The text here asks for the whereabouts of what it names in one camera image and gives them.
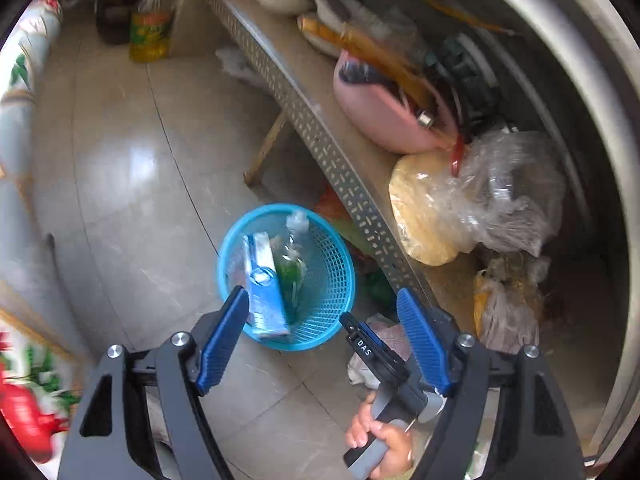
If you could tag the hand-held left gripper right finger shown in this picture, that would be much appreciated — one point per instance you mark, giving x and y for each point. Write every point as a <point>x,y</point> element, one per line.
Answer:
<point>422,345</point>

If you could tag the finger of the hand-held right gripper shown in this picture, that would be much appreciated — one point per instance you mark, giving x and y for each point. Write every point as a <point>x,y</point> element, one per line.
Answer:
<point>372,352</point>

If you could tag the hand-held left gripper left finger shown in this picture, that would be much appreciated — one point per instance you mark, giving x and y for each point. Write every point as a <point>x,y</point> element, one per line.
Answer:
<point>220,345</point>

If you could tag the blue cardboard box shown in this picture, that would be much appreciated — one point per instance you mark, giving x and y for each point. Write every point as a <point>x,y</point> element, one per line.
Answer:
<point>265,280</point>

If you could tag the blue plastic basket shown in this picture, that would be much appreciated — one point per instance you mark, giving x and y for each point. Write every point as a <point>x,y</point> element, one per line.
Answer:
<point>327,280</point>

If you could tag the green label plastic bottle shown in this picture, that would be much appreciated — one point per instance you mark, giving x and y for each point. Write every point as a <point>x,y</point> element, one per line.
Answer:
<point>291,270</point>

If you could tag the person's right hand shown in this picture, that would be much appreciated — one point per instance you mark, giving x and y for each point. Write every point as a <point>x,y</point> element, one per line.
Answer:
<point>400,452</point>

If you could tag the white and pink bag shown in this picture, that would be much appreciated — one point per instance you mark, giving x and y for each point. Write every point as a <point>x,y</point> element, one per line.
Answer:
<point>385,332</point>

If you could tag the bag of yellow food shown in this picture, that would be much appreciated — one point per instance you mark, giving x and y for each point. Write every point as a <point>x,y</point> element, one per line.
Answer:
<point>507,310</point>

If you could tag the orange and green bag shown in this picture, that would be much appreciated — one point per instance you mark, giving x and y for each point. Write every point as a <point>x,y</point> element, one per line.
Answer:
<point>340,220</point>

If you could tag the crumpled clear plastic bag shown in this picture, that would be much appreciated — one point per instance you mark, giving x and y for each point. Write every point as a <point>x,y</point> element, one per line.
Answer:
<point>505,195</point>

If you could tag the wooden shelf leg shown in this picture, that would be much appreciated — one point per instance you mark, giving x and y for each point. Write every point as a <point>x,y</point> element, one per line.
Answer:
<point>267,150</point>

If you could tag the perforated metal shelf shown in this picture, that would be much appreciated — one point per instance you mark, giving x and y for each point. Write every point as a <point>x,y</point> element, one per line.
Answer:
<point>320,130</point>

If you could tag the pink plastic basin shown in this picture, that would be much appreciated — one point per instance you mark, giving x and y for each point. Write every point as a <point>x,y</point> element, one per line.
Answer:
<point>380,120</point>

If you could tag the bundle of wooden chopsticks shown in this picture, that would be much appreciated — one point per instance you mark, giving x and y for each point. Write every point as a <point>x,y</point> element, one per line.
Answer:
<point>395,65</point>

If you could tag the yellow cooking oil bottle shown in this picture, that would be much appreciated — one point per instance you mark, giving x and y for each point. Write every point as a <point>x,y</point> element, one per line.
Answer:
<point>150,30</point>

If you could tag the stack of plates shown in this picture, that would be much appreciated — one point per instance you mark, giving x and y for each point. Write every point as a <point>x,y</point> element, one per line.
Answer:
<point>322,30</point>

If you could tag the dark glass bottle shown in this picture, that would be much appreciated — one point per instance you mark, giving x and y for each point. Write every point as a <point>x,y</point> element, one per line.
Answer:
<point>114,17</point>

